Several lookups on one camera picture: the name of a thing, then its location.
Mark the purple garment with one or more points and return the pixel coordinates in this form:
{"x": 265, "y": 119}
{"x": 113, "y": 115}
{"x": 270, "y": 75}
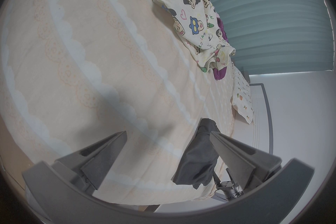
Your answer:
{"x": 220, "y": 74}

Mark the blue-green curtain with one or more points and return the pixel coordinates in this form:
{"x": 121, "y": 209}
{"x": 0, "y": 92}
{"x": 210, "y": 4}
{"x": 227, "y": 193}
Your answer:
{"x": 262, "y": 7}

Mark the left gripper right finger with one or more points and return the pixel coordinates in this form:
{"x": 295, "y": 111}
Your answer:
{"x": 249, "y": 165}

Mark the black T-shirt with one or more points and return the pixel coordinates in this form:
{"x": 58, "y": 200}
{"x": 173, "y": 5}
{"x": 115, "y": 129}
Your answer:
{"x": 196, "y": 160}

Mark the white printed pyjama top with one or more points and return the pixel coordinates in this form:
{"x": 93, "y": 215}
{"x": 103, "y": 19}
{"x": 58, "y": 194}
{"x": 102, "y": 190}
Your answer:
{"x": 191, "y": 20}

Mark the bed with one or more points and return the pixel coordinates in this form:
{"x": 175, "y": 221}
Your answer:
{"x": 78, "y": 60}

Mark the white printed pillow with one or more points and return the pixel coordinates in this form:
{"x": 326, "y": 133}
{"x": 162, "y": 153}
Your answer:
{"x": 242, "y": 99}

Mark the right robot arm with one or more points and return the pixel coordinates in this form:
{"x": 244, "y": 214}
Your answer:
{"x": 229, "y": 190}

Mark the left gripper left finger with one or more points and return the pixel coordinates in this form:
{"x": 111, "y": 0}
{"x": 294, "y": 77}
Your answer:
{"x": 97, "y": 162}

